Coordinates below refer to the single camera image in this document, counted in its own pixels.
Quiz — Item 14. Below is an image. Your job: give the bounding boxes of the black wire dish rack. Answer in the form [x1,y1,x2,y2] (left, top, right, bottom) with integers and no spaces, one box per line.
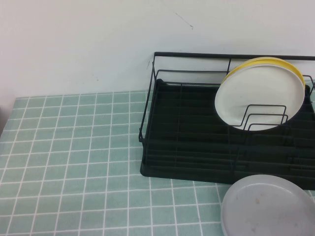
[138,51,315,177]

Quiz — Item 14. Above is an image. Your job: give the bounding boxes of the yellow round plate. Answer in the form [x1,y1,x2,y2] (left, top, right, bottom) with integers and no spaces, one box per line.
[224,56,306,86]

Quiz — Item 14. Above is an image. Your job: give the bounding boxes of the teal tiled tablecloth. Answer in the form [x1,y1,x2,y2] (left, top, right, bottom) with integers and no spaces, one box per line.
[0,74,315,236]

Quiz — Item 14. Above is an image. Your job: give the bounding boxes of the grey round plate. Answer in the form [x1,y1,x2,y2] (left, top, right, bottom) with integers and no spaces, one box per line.
[220,174,315,236]

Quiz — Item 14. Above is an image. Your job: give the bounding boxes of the black ribbed drip tray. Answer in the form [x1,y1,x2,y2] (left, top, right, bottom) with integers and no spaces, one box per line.
[140,78,315,191]

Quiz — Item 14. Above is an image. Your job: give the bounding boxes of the white round plate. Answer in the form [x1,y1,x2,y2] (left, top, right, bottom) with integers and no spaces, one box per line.
[214,64,306,132]

